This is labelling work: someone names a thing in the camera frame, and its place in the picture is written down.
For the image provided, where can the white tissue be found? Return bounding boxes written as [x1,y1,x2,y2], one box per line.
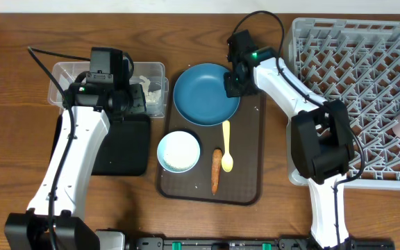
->
[140,76,162,103]

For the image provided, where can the dark blue plate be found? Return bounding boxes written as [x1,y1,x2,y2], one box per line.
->
[173,63,240,126]

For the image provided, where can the light blue rice bowl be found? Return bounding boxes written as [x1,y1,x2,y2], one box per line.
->
[157,131,201,174]

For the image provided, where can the orange carrot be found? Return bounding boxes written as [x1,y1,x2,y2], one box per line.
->
[211,149,222,195]

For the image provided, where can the yellow plastic spoon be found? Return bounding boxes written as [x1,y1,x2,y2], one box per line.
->
[222,120,233,172]

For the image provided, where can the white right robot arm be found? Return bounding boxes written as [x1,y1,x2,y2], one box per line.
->
[224,30,356,249]

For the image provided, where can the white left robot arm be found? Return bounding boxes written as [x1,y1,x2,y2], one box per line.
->
[4,73,150,249]

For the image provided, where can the grey dishwasher rack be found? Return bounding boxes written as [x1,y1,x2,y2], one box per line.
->
[283,17,400,190]

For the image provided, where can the black tray bin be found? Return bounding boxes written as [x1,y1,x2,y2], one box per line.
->
[47,106,151,179]

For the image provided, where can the clear plastic bin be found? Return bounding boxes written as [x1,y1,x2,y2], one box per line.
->
[52,61,169,118]

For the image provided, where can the brown serving tray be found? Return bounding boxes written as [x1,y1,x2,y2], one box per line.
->
[155,72,267,206]

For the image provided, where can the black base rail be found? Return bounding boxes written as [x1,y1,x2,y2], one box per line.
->
[126,237,396,250]

